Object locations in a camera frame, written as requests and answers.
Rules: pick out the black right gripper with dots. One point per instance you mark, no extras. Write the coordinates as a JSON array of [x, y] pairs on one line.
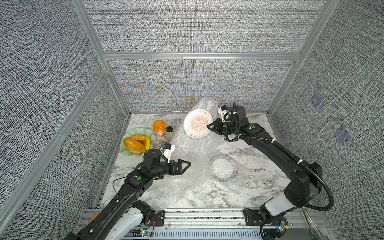
[[218, 123]]

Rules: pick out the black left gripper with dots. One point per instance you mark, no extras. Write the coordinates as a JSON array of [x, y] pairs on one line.
[[179, 171]]

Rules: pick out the teal rimmed plate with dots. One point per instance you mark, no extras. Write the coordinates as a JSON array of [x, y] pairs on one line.
[[224, 168]]

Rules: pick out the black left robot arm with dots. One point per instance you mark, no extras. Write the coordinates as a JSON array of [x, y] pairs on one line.
[[154, 167]]

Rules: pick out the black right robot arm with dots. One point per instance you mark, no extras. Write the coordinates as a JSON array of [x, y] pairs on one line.
[[306, 187]]

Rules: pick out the black capped spice jar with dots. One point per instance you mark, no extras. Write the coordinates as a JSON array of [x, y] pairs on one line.
[[169, 133]]

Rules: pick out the yellow toy banana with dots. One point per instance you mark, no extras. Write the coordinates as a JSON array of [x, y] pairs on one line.
[[148, 143]]

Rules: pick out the orange lidded cup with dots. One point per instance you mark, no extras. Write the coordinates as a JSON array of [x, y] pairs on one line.
[[160, 128]]

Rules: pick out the light green scalloped plate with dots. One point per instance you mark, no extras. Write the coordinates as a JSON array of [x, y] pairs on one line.
[[141, 131]]

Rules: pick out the large orange bread loaf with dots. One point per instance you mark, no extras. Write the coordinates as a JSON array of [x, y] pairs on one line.
[[134, 146]]

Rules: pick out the small orange bread roll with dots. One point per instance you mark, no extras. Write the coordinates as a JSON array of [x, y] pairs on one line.
[[139, 138]]

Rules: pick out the green circuit board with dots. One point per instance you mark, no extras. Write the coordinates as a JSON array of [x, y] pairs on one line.
[[142, 233]]

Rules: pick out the wooden block tool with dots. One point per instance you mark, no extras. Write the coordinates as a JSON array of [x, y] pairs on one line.
[[94, 216]]

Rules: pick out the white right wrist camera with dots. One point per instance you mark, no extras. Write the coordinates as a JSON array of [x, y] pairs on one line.
[[225, 113]]

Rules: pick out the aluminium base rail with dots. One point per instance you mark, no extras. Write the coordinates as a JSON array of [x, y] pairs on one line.
[[221, 224]]

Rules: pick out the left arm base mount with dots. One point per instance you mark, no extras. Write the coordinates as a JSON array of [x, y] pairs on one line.
[[155, 218]]

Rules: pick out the aluminium cage frame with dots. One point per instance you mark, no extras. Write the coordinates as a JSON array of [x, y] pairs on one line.
[[50, 62]]

